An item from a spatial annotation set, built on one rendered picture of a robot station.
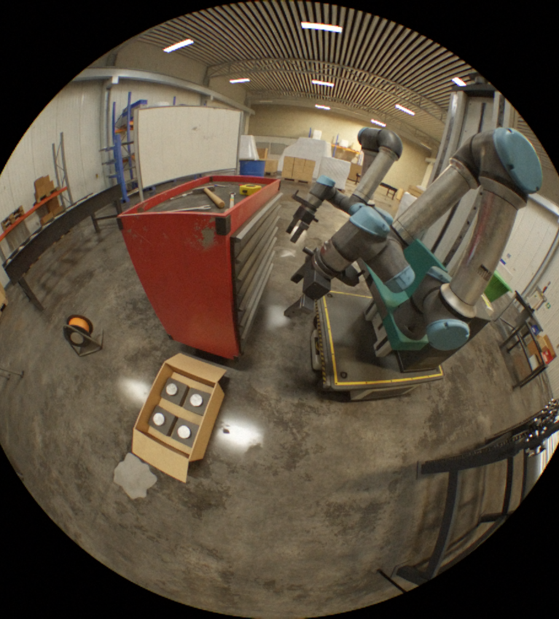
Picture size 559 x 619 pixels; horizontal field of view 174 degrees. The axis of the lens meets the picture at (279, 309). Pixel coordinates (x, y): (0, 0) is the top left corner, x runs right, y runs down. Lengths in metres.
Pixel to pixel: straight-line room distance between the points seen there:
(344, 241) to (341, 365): 0.69
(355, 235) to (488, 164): 0.33
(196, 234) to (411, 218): 0.56
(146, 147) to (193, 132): 0.75
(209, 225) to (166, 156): 2.62
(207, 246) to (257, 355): 0.87
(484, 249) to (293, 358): 1.16
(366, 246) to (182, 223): 0.46
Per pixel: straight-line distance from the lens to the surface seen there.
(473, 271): 0.44
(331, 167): 7.82
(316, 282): 0.40
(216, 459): 1.13
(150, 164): 2.98
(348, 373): 0.95
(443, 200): 0.51
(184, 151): 3.20
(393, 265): 0.40
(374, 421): 1.34
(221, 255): 0.53
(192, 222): 0.53
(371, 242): 0.37
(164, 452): 0.97
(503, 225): 0.43
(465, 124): 1.06
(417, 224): 0.50
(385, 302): 0.72
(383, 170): 0.85
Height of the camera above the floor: 1.10
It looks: 48 degrees down
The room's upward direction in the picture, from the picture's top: 10 degrees clockwise
